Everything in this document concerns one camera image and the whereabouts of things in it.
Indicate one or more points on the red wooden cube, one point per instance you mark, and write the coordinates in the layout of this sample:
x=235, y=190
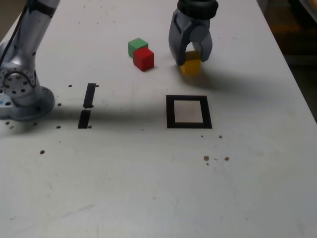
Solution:
x=143, y=59

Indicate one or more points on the black tape square outline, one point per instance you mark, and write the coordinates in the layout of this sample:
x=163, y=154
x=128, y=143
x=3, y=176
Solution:
x=171, y=111

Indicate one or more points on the yellow wooden cube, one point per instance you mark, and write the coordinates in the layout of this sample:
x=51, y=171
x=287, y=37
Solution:
x=190, y=68

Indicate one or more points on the green wooden cube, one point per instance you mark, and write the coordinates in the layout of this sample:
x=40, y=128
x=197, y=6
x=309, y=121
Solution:
x=136, y=44

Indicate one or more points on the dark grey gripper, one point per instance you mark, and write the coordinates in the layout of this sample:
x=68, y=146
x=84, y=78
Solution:
x=195, y=21

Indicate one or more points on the dark background furniture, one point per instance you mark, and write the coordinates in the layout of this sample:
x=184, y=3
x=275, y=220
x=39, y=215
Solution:
x=292, y=29

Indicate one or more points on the black tape strip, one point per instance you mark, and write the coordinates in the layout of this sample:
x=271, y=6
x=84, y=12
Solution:
x=89, y=96

